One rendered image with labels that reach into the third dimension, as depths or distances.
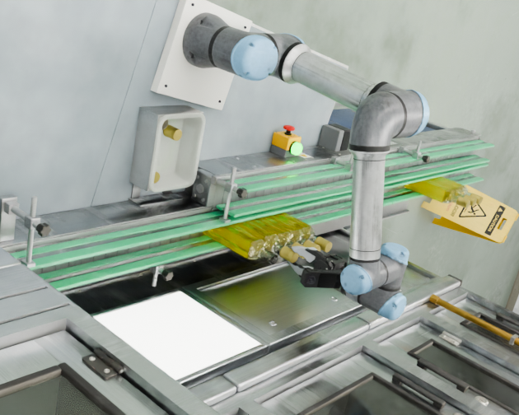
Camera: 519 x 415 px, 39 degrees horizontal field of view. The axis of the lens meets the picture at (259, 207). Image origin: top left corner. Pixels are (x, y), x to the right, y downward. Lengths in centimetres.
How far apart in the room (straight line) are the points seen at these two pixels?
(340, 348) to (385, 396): 19
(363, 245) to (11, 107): 89
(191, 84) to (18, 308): 108
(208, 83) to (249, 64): 26
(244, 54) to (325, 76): 22
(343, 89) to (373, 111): 20
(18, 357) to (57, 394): 10
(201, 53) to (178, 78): 11
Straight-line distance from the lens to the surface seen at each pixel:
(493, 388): 213
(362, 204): 175
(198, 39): 202
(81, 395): 107
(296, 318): 205
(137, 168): 208
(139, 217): 202
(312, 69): 197
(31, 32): 180
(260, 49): 194
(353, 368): 198
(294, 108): 255
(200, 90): 215
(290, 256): 208
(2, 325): 117
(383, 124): 173
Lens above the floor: 225
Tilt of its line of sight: 35 degrees down
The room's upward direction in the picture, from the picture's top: 117 degrees clockwise
